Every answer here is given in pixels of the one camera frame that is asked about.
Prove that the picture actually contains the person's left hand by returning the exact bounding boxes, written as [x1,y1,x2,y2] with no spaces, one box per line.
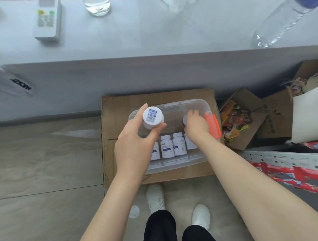
[114,103,167,179]

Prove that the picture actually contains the person's right hand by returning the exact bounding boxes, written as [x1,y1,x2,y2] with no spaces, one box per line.
[184,109,212,142]

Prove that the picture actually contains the clear bin orange handles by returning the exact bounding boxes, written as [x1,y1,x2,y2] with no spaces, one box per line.
[128,99,222,174]

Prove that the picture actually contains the person's left forearm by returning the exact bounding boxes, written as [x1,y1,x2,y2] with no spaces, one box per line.
[80,171,149,241]

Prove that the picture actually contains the person's right forearm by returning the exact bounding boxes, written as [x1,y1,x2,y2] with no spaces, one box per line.
[196,135,318,241]

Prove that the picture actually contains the closed brown cardboard box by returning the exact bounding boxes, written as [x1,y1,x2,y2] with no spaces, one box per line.
[101,89,225,189]

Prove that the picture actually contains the open brown cardboard box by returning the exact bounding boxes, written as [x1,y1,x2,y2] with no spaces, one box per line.
[218,88,268,151]

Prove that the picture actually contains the torn brown cardboard box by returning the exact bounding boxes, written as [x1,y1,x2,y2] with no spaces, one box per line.
[257,59,318,139]

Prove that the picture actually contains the person's black trousers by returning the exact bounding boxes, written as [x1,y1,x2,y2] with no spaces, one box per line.
[143,210,217,241]

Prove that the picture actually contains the person's right white shoe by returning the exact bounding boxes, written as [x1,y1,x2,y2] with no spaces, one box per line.
[191,203,211,230]

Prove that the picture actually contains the clear water bottle blue label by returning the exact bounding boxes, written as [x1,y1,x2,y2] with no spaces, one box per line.
[253,0,318,48]

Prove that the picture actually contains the pile of colourful snack packets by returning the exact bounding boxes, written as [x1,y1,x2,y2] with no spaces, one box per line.
[220,99,253,142]

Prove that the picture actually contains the bunch of red snack strips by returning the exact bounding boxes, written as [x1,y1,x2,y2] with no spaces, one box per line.
[248,140,318,194]

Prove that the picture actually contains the gray window sill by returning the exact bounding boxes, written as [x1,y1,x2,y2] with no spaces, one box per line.
[0,0,318,65]

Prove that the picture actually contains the clear glass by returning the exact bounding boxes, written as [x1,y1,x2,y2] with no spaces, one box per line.
[84,0,111,17]

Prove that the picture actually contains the small white green carton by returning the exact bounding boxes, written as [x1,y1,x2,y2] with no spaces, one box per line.
[33,0,62,41]

